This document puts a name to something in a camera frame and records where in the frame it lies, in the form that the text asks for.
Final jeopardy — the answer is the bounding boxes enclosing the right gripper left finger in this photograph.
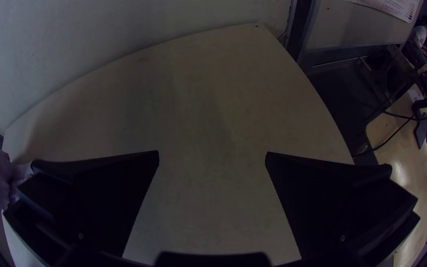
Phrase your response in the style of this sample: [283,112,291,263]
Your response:
[4,150,161,260]

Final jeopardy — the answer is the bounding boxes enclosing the black cable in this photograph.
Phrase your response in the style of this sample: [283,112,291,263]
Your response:
[381,109,422,122]
[351,117,418,158]

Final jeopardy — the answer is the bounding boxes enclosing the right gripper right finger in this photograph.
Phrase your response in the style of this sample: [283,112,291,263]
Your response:
[265,151,421,261]

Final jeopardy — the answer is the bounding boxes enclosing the white t-shirt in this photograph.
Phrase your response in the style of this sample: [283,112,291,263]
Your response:
[0,142,33,214]

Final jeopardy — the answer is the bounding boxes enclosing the white poster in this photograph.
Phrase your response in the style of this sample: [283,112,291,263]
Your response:
[346,0,424,24]

